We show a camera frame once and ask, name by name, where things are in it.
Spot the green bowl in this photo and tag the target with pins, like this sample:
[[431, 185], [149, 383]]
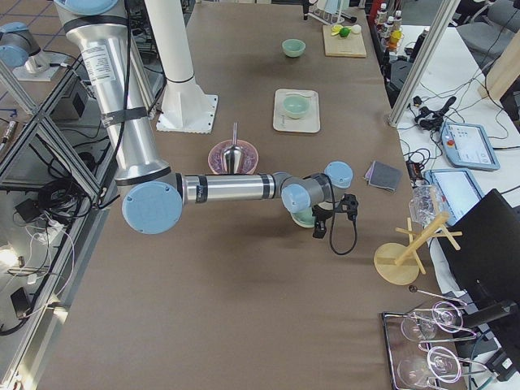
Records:
[[296, 106], [293, 48], [304, 219]]

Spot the light blue cup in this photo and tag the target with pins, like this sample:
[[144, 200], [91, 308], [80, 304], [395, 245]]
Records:
[[334, 6]]

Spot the green lime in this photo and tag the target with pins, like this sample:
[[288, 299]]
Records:
[[344, 32]]

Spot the white garlic bulb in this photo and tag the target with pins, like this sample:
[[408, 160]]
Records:
[[356, 29]]

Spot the bamboo cutting board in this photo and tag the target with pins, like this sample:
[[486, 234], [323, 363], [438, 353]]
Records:
[[351, 46]]

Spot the grey folded cloth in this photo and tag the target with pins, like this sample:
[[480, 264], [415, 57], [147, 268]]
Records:
[[383, 176]]

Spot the wooden cup tree stand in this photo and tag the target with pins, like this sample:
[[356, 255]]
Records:
[[400, 264]]

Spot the pink bowl with ice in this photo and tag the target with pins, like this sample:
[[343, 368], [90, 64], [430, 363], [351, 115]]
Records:
[[245, 164]]

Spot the green bowl on tray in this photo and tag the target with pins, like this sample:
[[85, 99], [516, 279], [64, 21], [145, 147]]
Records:
[[296, 106]]

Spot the cream serving tray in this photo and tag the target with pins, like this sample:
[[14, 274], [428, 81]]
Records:
[[310, 123]]

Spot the clear glass cup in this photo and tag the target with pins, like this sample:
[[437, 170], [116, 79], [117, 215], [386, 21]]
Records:
[[426, 203]]

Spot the metal scoop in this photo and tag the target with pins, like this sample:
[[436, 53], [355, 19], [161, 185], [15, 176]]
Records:
[[233, 156]]

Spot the near teach pendant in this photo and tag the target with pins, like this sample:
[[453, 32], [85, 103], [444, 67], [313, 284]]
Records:
[[458, 188]]

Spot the teach pendant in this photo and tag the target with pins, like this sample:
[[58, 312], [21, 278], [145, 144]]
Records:
[[458, 188], [467, 145]]

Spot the upper wine glass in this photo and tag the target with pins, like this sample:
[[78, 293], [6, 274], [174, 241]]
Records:
[[424, 324]]

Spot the far teach pendant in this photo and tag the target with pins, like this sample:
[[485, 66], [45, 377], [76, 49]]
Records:
[[467, 145]]

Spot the lower wine glass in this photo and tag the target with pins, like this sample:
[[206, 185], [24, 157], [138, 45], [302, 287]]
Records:
[[432, 370]]

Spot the black monitor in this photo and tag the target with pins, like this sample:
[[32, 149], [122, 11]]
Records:
[[487, 263]]

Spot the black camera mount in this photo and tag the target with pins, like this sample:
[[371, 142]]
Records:
[[348, 205]]

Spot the aluminium frame post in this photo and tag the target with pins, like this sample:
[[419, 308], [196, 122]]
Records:
[[428, 48]]

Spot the white camera pole base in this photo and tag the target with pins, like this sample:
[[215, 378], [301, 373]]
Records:
[[185, 107]]

